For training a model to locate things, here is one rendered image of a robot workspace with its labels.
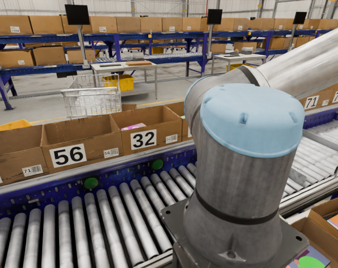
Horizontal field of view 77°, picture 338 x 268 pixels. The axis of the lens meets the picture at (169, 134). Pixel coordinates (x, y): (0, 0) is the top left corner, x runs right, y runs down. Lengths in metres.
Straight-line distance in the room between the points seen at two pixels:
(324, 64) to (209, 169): 0.33
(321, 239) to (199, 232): 0.79
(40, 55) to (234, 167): 5.21
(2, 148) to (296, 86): 1.45
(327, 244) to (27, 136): 1.57
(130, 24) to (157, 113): 4.41
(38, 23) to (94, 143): 4.58
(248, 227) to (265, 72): 0.31
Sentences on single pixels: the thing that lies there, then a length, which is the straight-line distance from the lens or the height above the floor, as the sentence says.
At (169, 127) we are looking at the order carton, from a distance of 1.31.
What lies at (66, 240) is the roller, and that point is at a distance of 1.12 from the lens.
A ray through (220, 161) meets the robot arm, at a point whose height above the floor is 1.40.
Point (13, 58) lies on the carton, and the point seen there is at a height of 0.97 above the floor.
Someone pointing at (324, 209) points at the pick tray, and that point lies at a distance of 1.29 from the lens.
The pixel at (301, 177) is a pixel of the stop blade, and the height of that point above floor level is 0.78.
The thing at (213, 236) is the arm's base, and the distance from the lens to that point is 0.40.
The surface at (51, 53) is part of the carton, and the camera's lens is 5.36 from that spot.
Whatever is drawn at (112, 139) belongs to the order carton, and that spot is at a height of 1.01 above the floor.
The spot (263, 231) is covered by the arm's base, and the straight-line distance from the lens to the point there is 0.41.
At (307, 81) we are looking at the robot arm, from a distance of 0.53.
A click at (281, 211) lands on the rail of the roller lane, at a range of 1.32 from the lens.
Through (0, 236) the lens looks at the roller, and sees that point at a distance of 1.27.
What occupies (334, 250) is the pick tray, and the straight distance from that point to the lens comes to 1.14.
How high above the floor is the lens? 1.58
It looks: 28 degrees down
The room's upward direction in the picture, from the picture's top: straight up
